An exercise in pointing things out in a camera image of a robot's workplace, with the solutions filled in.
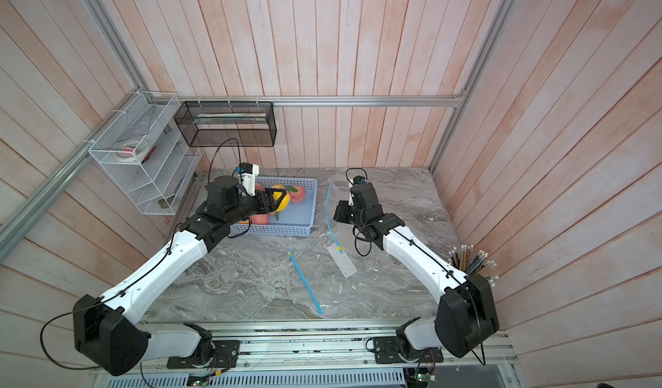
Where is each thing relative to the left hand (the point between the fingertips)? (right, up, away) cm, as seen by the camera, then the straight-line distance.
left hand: (280, 196), depth 77 cm
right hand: (+17, -3, +7) cm, 19 cm away
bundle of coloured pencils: (+61, -21, +1) cm, 64 cm away
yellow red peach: (+2, -1, -2) cm, 3 cm away
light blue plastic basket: (+2, -10, +26) cm, 28 cm away
